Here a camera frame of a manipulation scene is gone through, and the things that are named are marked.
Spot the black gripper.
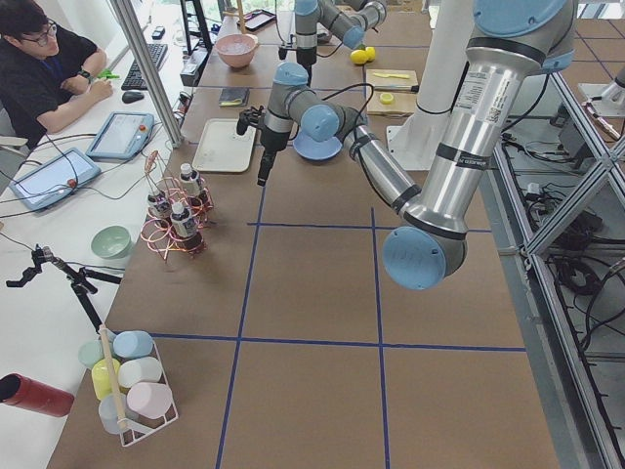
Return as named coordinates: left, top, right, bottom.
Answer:
left=278, top=42, right=317, bottom=68
left=236, top=106, right=294, bottom=187

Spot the blue plate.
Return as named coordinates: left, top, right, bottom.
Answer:
left=293, top=133, right=342, bottom=162

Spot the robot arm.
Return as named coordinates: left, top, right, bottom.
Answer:
left=278, top=0, right=388, bottom=70
left=236, top=1, right=577, bottom=290

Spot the cream bear tray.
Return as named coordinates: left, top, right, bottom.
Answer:
left=191, top=118, right=257, bottom=173

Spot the yellow lemon round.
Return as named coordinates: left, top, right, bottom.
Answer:
left=350, top=49, right=369, bottom=66

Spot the yellow lemon oval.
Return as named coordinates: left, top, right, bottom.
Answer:
left=364, top=46, right=376, bottom=62

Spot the pink bowl with ice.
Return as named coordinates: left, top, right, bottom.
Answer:
left=215, top=34, right=259, bottom=68

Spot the grey folded cloth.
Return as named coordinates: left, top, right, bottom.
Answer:
left=218, top=87, right=250, bottom=107

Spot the bottle white cap right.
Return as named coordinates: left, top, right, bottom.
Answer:
left=180, top=163, right=202, bottom=196

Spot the bottle white cap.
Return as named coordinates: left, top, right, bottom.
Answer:
left=147, top=192, right=171, bottom=220
left=180, top=163, right=202, bottom=196
left=171, top=201, right=197, bottom=239

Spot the lemon half slice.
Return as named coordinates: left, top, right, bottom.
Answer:
left=379, top=92, right=395, bottom=106

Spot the steel muddler black tip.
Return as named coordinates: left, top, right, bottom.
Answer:
left=374, top=85, right=419, bottom=93

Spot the yellow plastic knife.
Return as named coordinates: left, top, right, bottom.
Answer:
left=372, top=72, right=411, bottom=79

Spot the bottle white cap lower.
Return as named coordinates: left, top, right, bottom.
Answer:
left=171, top=201, right=197, bottom=239

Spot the wooden cutting board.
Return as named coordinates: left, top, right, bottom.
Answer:
left=366, top=69, right=419, bottom=116

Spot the bottle white cap left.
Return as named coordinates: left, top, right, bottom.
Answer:
left=147, top=192, right=171, bottom=220

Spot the teach pendant far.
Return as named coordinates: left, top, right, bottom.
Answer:
left=86, top=111, right=155, bottom=161

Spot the teach pendant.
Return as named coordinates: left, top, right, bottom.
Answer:
left=86, top=111, right=155, bottom=161
left=9, top=148, right=102, bottom=211

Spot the black computer mouse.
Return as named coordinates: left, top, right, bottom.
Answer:
left=121, top=90, right=145, bottom=105

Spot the black keyboard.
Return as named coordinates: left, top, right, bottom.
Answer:
left=119, top=42, right=170, bottom=92

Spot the mint green bowl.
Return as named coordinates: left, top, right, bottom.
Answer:
left=91, top=226, right=133, bottom=260

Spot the teach pendant near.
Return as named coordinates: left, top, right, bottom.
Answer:
left=9, top=148, right=102, bottom=211

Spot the black tripod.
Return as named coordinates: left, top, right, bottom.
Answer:
left=5, top=243, right=123, bottom=338

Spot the blue pastel cup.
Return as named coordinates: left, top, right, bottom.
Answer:
left=113, top=330, right=153, bottom=360

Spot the seated person black shirt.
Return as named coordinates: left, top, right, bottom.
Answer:
left=1, top=1, right=113, bottom=149

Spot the white pastel cup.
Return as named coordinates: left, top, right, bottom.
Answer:
left=118, top=357, right=163, bottom=389

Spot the pink pastel cup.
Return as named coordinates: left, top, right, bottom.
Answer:
left=126, top=382, right=173, bottom=419

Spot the yellow pastel cup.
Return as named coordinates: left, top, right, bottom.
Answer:
left=91, top=359, right=112, bottom=401

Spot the red cylinder bottle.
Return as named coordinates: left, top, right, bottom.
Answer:
left=1, top=373, right=74, bottom=417

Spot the copper wire bottle rack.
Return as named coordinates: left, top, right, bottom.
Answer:
left=140, top=150, right=214, bottom=260

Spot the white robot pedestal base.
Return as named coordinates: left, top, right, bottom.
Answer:
left=387, top=0, right=474, bottom=171

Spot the aluminium frame post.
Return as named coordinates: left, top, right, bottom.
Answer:
left=110, top=0, right=184, bottom=149

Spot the white wire cup rack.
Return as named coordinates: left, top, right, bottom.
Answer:
left=77, top=323, right=180, bottom=449

